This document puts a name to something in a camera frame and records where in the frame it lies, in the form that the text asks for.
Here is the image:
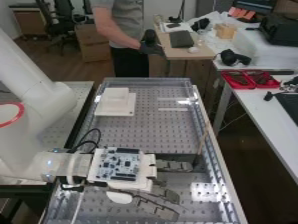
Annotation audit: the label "small wooden box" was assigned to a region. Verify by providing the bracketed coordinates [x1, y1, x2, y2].
[214, 23, 238, 41]

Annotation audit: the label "wooden cabinet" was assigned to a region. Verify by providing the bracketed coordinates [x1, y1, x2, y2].
[8, 3, 48, 38]

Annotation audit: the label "clear box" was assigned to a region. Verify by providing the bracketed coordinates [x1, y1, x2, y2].
[44, 77, 249, 224]

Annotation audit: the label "black headphones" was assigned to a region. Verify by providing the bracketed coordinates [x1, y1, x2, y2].
[220, 48, 253, 67]

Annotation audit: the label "thin stick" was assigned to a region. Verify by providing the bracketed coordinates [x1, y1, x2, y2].
[194, 121, 213, 168]

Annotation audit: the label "black bag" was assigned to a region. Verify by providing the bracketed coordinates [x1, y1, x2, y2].
[258, 12, 298, 47]

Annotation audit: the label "black keyboard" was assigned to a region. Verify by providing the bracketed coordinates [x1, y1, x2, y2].
[273, 92, 298, 127]

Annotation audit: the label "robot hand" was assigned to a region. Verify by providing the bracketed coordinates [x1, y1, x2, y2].
[87, 148, 194, 222]

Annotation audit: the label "small white box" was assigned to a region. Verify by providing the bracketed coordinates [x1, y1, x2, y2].
[95, 87, 137, 118]

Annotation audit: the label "white desk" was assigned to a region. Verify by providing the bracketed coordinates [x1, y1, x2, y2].
[212, 73, 298, 186]
[197, 10, 298, 126]

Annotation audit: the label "black office chair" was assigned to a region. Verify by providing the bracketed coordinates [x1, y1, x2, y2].
[35, 0, 88, 56]

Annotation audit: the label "person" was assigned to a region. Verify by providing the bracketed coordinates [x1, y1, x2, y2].
[89, 0, 168, 79]

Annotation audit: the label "small black item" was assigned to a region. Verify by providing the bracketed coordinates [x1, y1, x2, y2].
[262, 91, 277, 102]

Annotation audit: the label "black cable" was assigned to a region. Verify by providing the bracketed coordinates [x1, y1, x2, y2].
[65, 127, 103, 155]

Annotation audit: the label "red tray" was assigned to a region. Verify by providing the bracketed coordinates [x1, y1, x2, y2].
[246, 69, 282, 89]
[220, 70, 258, 91]

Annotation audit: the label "wooden desk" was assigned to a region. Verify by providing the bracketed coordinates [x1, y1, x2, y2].
[148, 22, 220, 80]

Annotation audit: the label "cardboard box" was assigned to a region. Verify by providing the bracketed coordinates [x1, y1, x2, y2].
[73, 22, 113, 63]

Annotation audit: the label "black flat pad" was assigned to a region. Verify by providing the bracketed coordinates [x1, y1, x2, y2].
[169, 30, 196, 49]

